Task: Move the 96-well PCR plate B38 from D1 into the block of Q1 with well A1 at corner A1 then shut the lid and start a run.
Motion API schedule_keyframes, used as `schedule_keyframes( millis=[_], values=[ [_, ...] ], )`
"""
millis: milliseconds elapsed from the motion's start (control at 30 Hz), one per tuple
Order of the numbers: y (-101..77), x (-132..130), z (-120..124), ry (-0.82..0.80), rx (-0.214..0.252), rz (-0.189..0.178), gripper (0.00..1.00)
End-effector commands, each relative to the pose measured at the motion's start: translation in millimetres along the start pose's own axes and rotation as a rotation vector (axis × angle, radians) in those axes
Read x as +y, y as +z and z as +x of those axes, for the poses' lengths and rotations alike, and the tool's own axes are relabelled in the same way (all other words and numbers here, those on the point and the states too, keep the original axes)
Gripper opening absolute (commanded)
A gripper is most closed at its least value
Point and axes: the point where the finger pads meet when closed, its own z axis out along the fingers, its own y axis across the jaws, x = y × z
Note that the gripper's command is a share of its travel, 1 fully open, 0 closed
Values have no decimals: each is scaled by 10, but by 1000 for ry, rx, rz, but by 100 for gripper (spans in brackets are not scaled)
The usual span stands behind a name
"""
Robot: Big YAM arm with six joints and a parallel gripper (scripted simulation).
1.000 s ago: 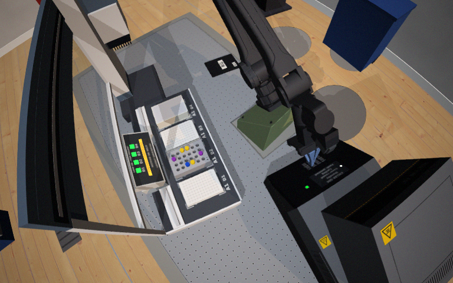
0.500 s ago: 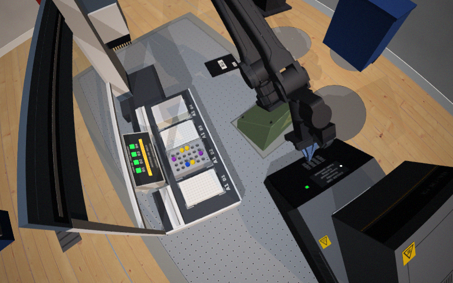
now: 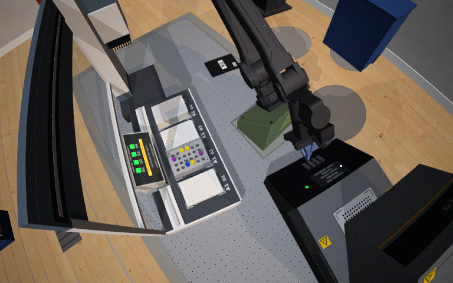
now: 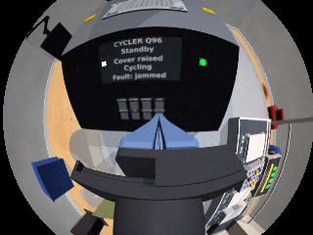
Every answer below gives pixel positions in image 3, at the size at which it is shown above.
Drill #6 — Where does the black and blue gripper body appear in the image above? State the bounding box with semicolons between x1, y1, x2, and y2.
283;117;314;150

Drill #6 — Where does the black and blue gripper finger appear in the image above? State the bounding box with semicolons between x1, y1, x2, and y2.
300;145;311;160
309;142;316;159

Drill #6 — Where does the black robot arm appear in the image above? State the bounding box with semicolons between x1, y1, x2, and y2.
211;0;334;149

